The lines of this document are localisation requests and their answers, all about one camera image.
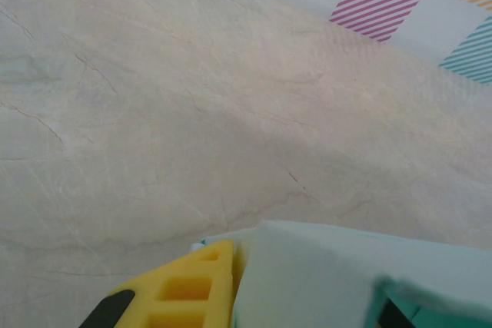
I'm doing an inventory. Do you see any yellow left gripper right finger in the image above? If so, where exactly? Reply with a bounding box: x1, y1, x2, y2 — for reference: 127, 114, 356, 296
378, 295, 415, 328

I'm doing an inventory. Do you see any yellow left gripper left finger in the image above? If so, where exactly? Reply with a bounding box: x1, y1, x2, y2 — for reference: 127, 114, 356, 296
78, 238, 236, 328

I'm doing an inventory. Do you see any teal paper box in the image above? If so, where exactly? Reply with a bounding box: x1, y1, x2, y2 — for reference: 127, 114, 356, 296
190, 219, 492, 328

